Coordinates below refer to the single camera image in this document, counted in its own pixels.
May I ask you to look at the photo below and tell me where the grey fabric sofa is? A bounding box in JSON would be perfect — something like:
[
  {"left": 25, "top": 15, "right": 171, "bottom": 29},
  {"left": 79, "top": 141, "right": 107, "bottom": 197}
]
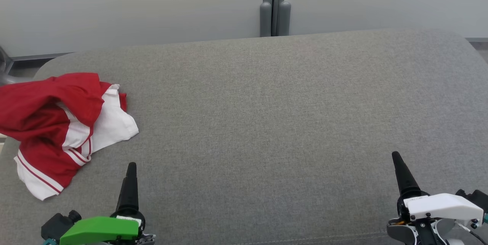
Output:
[{"left": 0, "top": 28, "right": 488, "bottom": 245}]

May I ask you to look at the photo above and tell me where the grey partition post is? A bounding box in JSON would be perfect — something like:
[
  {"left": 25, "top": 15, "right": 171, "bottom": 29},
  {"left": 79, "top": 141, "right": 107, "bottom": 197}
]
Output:
[
  {"left": 260, "top": 0, "right": 273, "bottom": 37},
  {"left": 273, "top": 0, "right": 292, "bottom": 37}
]

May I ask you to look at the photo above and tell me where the black right camera cable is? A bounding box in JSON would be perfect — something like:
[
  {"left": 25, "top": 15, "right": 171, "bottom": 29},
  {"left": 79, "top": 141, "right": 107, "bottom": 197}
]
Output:
[{"left": 456, "top": 220, "right": 488, "bottom": 245}]

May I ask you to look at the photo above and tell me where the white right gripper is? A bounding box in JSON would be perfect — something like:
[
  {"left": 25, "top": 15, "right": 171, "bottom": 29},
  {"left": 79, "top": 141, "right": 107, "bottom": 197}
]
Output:
[{"left": 392, "top": 151, "right": 485, "bottom": 224}]

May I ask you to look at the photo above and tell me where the grey metal partition foot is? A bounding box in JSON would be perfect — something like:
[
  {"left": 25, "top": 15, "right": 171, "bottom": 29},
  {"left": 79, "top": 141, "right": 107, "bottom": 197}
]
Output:
[{"left": 0, "top": 45, "right": 39, "bottom": 86}]

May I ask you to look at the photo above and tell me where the red white number jersey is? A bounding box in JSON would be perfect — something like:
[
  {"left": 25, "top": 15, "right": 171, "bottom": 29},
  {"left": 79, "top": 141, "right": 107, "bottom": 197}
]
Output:
[{"left": 14, "top": 84, "right": 140, "bottom": 202}]

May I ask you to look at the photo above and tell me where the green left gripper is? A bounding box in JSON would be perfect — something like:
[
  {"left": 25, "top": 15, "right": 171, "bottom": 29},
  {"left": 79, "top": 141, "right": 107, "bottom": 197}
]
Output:
[{"left": 59, "top": 162, "right": 146, "bottom": 245}]

